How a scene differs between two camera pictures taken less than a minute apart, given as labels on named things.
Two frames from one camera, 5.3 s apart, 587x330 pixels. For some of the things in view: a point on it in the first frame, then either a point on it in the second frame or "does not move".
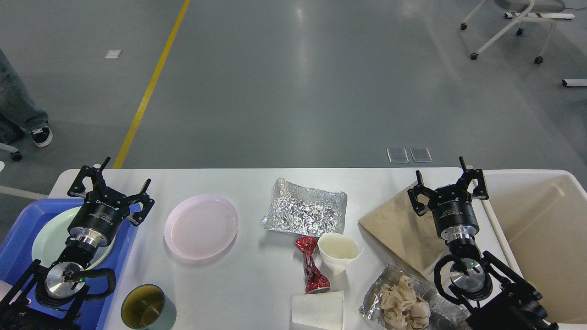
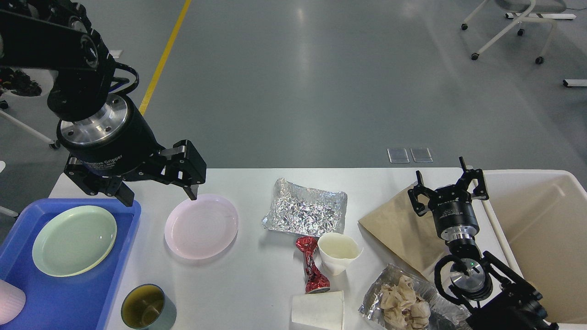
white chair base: [16, 156] → [30, 130]
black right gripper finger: [480, 192] does not move
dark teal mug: [145, 306] does not move
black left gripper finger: [136, 218] → [180, 163]
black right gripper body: [454, 214] does not move
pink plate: [201, 226] does not move
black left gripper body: [97, 222] → [117, 140]
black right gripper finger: [420, 196] does not move
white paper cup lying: [324, 310] does not move
